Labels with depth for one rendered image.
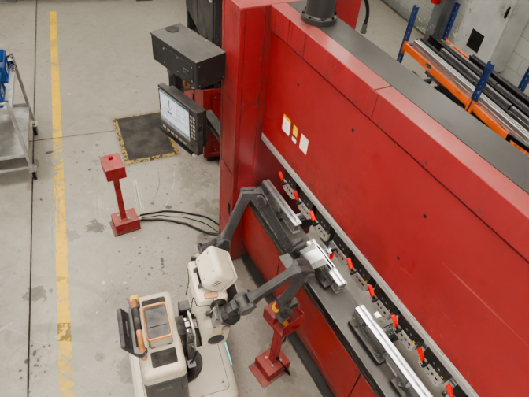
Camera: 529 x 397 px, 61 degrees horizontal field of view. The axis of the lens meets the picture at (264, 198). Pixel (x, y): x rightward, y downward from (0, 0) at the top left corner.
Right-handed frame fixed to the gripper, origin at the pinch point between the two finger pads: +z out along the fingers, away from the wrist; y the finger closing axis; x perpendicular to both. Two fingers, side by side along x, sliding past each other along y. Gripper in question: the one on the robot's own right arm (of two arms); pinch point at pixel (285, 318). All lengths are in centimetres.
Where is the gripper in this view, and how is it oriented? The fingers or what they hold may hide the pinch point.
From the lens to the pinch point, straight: 293.5
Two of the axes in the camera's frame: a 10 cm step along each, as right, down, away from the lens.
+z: 1.1, 5.9, 8.0
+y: 7.9, -5.4, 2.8
